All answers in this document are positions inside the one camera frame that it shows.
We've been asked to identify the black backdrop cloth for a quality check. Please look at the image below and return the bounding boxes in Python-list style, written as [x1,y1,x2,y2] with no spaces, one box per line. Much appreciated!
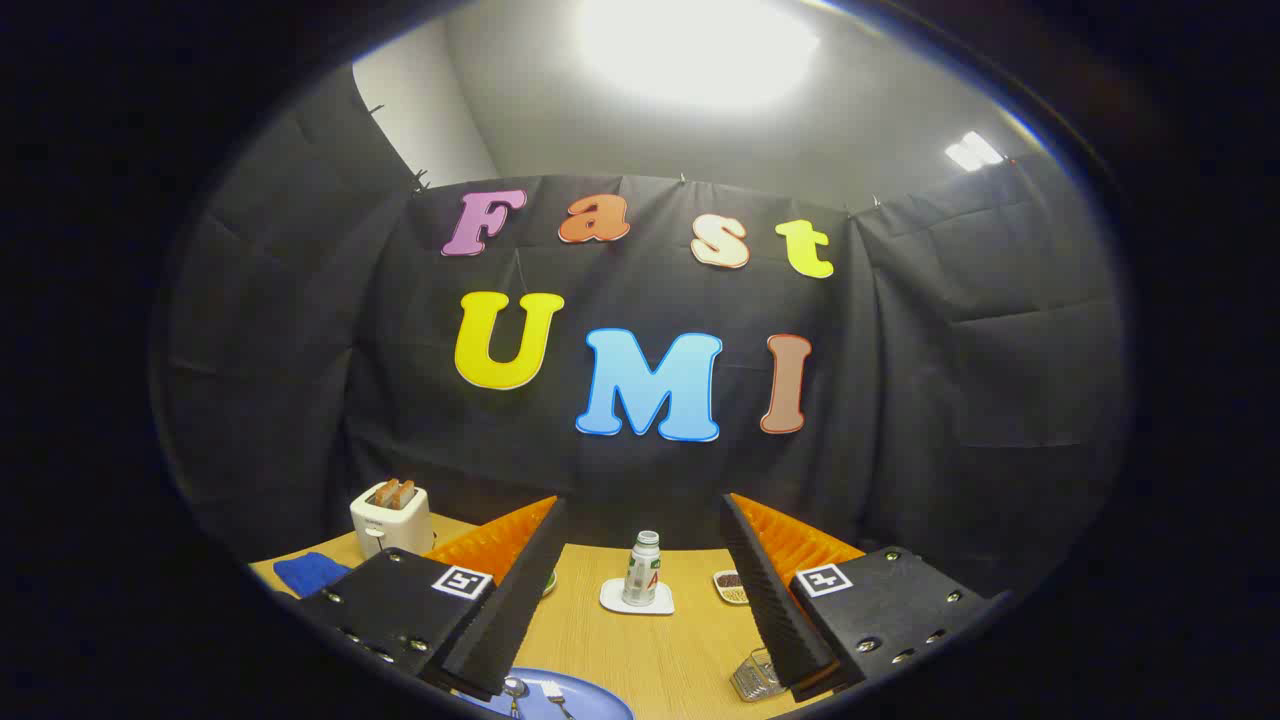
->
[150,65,1131,601]

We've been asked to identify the metal wire basket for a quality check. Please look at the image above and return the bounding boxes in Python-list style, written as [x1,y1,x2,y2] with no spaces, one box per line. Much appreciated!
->
[730,648,786,703]

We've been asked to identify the white plastic bottle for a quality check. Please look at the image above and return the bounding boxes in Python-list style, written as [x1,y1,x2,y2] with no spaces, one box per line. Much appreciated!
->
[622,530,663,608]

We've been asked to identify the small ceiling light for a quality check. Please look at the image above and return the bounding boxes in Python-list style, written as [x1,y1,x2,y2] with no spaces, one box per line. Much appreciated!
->
[945,131,1006,172]

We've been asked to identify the white toaster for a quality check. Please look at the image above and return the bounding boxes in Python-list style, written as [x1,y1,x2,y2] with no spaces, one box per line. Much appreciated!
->
[350,480,436,559]

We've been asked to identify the blue plate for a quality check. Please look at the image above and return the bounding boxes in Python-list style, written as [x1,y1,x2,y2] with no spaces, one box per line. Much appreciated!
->
[460,667,636,720]

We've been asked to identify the blue cloth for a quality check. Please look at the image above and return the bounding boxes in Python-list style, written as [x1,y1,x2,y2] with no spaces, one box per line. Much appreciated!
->
[273,551,351,599]

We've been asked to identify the large ceiling light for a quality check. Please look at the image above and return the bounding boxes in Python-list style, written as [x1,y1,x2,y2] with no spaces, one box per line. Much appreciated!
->
[575,0,821,111]

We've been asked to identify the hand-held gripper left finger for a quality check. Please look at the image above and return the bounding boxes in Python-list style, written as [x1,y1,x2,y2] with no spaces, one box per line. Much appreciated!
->
[298,495,569,703]

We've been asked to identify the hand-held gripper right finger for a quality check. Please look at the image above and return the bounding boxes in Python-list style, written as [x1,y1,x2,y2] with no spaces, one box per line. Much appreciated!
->
[720,492,1013,703]

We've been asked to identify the white square coaster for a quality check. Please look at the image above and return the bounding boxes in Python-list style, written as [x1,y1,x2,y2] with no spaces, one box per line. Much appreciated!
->
[599,578,676,616]

